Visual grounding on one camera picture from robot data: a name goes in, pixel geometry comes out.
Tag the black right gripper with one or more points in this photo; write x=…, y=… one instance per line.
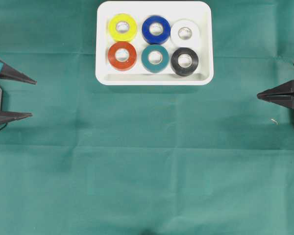
x=283, y=89

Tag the blue tape roll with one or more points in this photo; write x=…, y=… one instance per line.
x=156, y=30

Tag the yellow tape roll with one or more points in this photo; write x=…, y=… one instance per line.
x=122, y=28

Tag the red tape roll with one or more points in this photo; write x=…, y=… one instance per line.
x=122, y=56

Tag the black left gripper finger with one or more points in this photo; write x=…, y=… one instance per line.
x=9, y=73
x=6, y=117

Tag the white tape roll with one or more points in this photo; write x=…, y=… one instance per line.
x=185, y=33

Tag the green tape roll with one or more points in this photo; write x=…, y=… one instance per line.
x=155, y=58

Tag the black tape roll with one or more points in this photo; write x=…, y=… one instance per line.
x=184, y=61

